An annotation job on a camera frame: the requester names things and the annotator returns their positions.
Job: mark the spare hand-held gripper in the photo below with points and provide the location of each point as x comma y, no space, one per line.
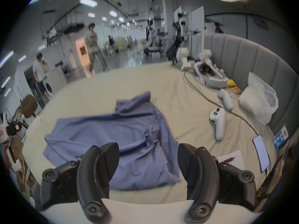
184,57

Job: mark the white hand controller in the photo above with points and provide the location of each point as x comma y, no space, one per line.
227,99
219,125

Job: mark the white plastic bag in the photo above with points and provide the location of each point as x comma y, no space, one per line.
257,99

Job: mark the blue and white packet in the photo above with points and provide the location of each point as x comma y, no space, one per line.
280,138

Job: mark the bed with beige sheet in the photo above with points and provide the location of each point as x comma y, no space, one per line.
186,106

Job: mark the white paper sheet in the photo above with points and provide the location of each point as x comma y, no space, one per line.
237,166

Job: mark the white headset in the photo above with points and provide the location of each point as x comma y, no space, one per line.
213,75

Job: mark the orange snack box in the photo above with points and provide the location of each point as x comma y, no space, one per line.
237,90

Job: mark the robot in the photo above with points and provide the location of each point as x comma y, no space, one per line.
151,38
179,34

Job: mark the black pen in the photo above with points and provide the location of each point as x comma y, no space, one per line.
229,159

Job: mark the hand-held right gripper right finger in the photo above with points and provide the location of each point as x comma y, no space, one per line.
205,183

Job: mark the yellow bag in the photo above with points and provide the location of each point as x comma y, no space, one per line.
231,83

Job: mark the washing machine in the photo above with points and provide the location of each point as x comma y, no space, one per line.
48,90

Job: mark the grey padded headboard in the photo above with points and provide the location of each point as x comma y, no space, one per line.
252,57

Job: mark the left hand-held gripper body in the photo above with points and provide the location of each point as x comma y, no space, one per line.
3,132

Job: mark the blue shirt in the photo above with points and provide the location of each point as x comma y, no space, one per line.
121,134

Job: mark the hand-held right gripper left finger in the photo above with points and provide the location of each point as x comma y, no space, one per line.
92,183

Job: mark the phone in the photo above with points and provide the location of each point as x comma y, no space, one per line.
261,152

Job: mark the brown chair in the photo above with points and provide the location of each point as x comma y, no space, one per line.
29,106

